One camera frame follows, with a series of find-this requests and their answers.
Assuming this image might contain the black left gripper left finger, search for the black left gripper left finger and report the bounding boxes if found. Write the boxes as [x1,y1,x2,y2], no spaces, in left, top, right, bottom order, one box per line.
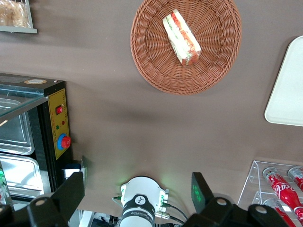
[0,171,86,227]

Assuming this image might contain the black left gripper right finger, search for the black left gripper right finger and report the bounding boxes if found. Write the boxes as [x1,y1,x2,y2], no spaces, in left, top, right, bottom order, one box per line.
[182,172,288,227]

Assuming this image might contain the sandwich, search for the sandwich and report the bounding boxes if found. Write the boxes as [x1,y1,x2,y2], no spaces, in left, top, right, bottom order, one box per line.
[162,9,202,67]

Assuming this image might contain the cream plastic tray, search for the cream plastic tray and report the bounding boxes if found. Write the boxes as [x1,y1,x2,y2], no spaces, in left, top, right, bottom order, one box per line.
[264,35,303,127]

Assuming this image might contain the round brown wicker basket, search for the round brown wicker basket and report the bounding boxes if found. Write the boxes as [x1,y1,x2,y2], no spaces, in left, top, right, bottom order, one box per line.
[130,0,242,96]

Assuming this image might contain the grey pastry tray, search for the grey pastry tray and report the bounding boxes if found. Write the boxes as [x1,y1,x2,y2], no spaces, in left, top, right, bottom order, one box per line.
[0,0,38,34]

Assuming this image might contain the steel food pan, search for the steel food pan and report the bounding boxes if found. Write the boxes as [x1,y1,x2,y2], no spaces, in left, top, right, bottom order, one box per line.
[0,98,35,156]
[0,153,45,192]

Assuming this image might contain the clear acrylic bottle rack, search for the clear acrylic bottle rack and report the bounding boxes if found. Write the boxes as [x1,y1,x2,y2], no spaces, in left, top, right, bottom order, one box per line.
[237,160,303,227]

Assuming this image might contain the red cola bottle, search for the red cola bottle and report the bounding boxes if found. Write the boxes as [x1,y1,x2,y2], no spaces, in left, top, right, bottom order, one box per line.
[287,166,303,192]
[262,199,297,227]
[262,166,303,215]

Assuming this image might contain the black food warmer cabinet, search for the black food warmer cabinet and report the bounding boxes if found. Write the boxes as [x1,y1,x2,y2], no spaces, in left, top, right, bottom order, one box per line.
[0,72,87,206]

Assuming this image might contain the bagged pastry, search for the bagged pastry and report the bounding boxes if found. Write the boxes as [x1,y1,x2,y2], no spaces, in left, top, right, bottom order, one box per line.
[0,0,31,28]

